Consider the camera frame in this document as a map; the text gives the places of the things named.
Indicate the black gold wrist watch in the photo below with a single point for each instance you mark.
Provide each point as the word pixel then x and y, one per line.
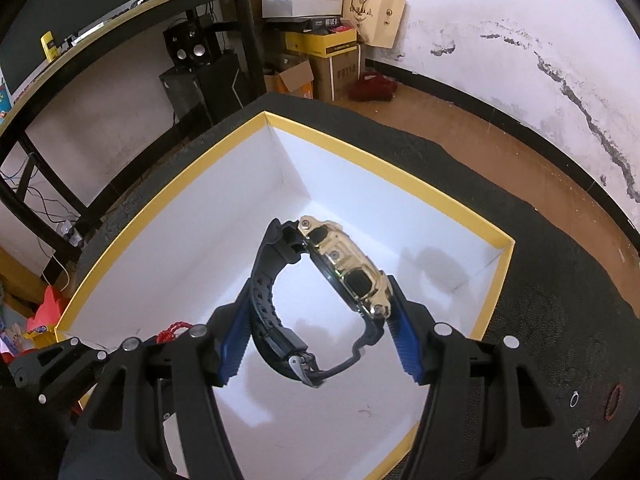
pixel 317 301

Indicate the black patterned table cloth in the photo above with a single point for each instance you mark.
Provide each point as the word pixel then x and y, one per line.
pixel 580 331

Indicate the red cloth on floor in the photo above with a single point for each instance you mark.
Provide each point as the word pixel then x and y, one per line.
pixel 373 87

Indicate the black speaker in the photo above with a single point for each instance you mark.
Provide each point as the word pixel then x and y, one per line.
pixel 186 45

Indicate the brown cardboard box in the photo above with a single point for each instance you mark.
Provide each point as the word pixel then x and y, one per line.
pixel 311 77

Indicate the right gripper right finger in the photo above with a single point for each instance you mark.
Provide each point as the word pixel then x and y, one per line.
pixel 487 414

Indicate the black desk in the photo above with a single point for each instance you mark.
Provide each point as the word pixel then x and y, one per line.
pixel 93 120

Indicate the yellow black cardboard box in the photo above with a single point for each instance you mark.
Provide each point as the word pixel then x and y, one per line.
pixel 322 46

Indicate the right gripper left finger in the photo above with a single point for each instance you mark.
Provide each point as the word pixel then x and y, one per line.
pixel 133 390

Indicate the beige paper shopping bag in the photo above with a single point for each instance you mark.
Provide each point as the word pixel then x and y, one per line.
pixel 377 21

